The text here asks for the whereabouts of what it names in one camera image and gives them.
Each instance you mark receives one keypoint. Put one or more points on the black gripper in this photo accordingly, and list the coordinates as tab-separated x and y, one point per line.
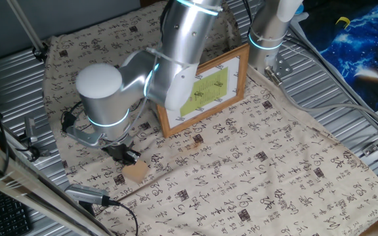
118	151

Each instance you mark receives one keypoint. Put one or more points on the light wooden block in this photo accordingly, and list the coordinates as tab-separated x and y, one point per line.
136	172

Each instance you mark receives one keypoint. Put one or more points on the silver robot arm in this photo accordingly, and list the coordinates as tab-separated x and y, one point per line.
100	98

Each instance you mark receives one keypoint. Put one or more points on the beige calligraphy print cloth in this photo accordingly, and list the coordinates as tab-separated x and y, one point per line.
241	170

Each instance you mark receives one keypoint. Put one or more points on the black keyboard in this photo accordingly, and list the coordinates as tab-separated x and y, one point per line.
5	216

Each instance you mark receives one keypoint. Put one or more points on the black pole clamp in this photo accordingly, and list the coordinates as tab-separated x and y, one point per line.
40	52

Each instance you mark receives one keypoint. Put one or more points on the grey metal pole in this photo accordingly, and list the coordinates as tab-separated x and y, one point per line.
25	24

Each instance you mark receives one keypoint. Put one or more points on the silver base mounting plate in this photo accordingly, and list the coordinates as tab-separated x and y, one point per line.
279	67

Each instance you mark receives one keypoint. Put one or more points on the blue galaxy print mat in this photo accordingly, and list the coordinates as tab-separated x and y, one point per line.
356	49

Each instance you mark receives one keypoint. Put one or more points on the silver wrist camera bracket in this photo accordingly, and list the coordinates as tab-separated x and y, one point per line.
84	137

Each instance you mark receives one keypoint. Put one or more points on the grey depth camera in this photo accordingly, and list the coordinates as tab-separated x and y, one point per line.
87	194

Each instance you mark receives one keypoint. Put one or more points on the small clamp-mounted camera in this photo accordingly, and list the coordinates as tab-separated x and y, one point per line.
31	128

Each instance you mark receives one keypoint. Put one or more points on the aluminium frame bar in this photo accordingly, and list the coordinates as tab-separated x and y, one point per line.
18	177

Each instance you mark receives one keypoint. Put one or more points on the wooden picture frame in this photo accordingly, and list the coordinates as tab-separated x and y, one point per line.
215	88

